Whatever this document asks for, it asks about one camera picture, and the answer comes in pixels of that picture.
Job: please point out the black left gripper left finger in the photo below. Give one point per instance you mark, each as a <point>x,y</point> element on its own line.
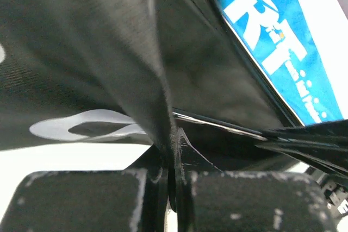
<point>133,199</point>

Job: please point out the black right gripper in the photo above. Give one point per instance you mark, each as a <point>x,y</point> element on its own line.
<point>323,146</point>

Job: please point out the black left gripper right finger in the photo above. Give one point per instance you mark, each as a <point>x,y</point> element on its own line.
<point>209,199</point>

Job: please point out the black racket bag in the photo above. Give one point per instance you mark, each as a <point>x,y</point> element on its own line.
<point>162,72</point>

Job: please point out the blue racket bag cover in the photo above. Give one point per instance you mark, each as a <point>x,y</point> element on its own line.
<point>301,48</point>

